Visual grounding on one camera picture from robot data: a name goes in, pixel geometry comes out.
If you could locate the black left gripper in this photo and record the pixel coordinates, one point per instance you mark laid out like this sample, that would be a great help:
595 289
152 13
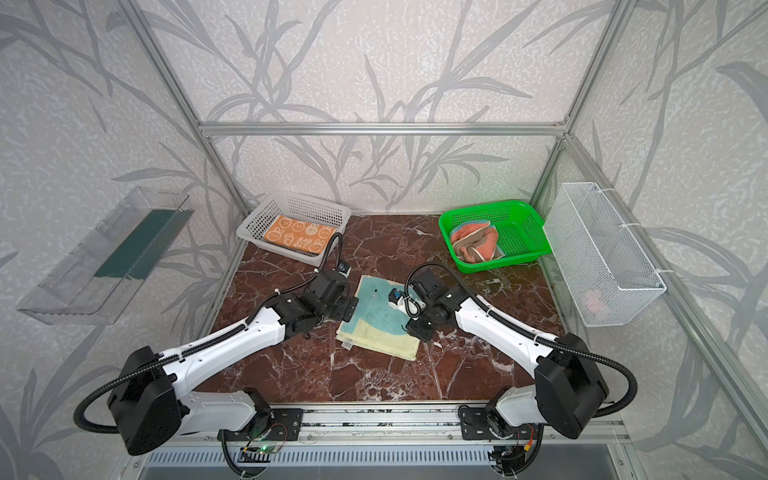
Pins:
347 307

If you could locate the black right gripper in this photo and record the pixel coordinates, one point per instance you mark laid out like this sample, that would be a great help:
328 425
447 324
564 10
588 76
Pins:
413 325

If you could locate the blue yellow towel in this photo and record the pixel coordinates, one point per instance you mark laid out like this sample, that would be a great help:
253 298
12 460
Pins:
375 326

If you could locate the brown pink striped towel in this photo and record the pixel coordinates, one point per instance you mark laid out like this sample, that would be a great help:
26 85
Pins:
476 242

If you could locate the orange bunny pattern towel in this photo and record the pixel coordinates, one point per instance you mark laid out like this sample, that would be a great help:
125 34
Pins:
297 235

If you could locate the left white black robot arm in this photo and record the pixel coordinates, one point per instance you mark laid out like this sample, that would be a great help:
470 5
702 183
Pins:
161 402

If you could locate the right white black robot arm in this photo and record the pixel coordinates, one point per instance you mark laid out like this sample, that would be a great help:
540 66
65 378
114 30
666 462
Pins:
568 388

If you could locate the white plastic basket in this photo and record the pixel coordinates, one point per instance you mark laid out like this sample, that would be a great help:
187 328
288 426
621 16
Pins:
297 206

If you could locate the green plastic basket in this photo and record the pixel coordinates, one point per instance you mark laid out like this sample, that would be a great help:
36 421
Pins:
521 235

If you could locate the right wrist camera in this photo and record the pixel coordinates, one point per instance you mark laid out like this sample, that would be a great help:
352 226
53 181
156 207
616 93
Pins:
397 300

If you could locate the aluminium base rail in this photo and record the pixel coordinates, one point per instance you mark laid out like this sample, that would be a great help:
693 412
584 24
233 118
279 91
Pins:
409 434

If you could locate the pink object in wire basket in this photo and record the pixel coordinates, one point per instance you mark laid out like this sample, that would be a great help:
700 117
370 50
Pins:
596 304

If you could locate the white wire mesh basket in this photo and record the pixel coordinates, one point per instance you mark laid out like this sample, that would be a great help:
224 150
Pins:
596 249

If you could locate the clear acrylic wall shelf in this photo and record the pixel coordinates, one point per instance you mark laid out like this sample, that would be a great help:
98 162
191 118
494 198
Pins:
94 284

